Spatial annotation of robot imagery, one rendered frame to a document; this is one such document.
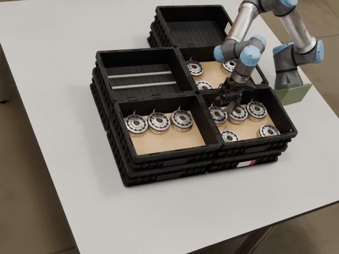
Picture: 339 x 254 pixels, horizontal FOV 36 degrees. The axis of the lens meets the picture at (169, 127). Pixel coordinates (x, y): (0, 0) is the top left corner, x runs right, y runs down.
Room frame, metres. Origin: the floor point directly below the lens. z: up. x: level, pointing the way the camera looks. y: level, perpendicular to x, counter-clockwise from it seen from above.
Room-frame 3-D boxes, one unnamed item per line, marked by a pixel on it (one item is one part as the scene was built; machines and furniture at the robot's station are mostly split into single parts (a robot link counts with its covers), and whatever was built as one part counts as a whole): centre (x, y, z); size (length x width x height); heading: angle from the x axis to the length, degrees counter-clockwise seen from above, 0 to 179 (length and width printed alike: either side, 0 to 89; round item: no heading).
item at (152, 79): (1.69, 0.19, 0.87); 0.40 x 0.30 x 0.11; 128
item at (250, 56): (1.65, -0.19, 1.24); 0.09 x 0.08 x 0.11; 172
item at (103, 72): (1.69, 0.19, 0.92); 0.40 x 0.30 x 0.02; 128
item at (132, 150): (1.46, 0.01, 0.92); 0.40 x 0.30 x 0.02; 128
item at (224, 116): (1.69, -0.18, 0.86); 0.10 x 0.10 x 0.01
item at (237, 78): (1.65, -0.19, 1.16); 0.08 x 0.08 x 0.05
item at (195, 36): (2.18, 0.06, 0.87); 0.40 x 0.30 x 0.11; 128
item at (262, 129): (1.71, -0.44, 0.86); 0.10 x 0.10 x 0.01
